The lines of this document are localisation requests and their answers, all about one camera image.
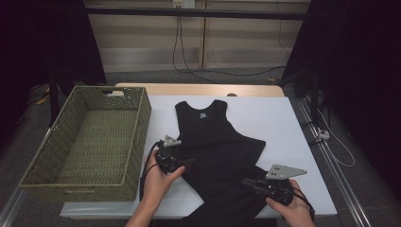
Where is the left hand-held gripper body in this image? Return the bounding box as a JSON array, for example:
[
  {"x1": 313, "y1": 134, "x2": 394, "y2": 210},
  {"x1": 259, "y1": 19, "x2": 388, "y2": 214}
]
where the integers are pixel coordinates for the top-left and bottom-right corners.
[{"x1": 155, "y1": 135, "x2": 183, "y2": 175}]

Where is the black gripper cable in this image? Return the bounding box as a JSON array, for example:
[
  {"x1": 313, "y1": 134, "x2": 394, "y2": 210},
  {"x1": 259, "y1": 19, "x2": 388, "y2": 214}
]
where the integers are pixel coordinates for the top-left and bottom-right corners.
[
  {"x1": 138, "y1": 141, "x2": 165, "y2": 202},
  {"x1": 291, "y1": 183, "x2": 316, "y2": 221}
]

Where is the black power cable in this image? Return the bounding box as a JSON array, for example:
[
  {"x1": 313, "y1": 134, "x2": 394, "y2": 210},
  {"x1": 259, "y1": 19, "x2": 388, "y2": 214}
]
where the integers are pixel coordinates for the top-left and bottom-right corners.
[
  {"x1": 179, "y1": 8, "x2": 287, "y2": 78},
  {"x1": 172, "y1": 8, "x2": 218, "y2": 84}
]

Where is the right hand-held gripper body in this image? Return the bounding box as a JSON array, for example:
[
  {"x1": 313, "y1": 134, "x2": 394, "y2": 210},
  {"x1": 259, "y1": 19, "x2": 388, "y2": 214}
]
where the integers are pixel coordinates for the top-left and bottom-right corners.
[{"x1": 264, "y1": 164, "x2": 308, "y2": 206}]

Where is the white wall socket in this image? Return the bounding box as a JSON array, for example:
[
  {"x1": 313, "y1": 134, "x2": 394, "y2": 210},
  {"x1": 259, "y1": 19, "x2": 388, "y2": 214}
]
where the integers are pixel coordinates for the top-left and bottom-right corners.
[{"x1": 172, "y1": 0, "x2": 197, "y2": 9}]

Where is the white cable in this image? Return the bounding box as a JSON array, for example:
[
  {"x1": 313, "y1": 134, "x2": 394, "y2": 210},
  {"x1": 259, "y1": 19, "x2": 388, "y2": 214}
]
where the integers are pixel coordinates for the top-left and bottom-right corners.
[{"x1": 316, "y1": 108, "x2": 357, "y2": 168}]

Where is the black metal stand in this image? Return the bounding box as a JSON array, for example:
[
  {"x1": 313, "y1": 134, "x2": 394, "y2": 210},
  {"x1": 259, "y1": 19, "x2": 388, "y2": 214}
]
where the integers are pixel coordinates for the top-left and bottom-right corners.
[
  {"x1": 308, "y1": 70, "x2": 320, "y2": 126},
  {"x1": 47, "y1": 67, "x2": 61, "y2": 128}
]

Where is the black tank top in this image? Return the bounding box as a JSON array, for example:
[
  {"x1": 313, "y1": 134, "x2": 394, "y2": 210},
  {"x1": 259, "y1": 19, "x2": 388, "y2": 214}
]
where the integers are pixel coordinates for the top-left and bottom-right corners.
[{"x1": 174, "y1": 99, "x2": 269, "y2": 224}]

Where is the aluminium rail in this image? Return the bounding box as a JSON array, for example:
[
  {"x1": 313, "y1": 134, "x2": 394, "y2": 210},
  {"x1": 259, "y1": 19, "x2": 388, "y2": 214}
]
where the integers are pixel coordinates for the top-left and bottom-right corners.
[
  {"x1": 0, "y1": 187, "x2": 27, "y2": 227},
  {"x1": 297, "y1": 97, "x2": 370, "y2": 227}
]

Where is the person's left hand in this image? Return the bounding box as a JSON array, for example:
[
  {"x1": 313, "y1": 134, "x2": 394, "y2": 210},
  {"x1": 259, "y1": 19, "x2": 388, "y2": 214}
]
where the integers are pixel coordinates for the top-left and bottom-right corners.
[{"x1": 140, "y1": 149, "x2": 186, "y2": 204}]

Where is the person's right hand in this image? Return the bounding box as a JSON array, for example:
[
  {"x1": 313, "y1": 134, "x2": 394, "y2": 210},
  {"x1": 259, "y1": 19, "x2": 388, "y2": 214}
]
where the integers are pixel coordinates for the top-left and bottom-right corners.
[{"x1": 266, "y1": 179, "x2": 316, "y2": 227}]

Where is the thin black cable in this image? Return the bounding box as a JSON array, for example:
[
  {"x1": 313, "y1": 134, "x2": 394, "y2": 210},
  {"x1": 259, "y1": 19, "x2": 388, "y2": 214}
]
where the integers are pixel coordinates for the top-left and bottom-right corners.
[{"x1": 276, "y1": 0, "x2": 292, "y2": 59}]

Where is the green woven basket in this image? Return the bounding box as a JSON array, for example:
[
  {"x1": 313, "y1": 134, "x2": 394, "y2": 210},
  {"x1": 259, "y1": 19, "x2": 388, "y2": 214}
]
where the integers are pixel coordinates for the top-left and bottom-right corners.
[{"x1": 18, "y1": 85, "x2": 152, "y2": 202}]

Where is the black curtain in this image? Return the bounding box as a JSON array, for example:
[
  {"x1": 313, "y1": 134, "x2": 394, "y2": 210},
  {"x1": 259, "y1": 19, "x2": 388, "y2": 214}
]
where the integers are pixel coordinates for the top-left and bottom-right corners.
[
  {"x1": 281, "y1": 0, "x2": 401, "y2": 202},
  {"x1": 0, "y1": 0, "x2": 107, "y2": 149}
]

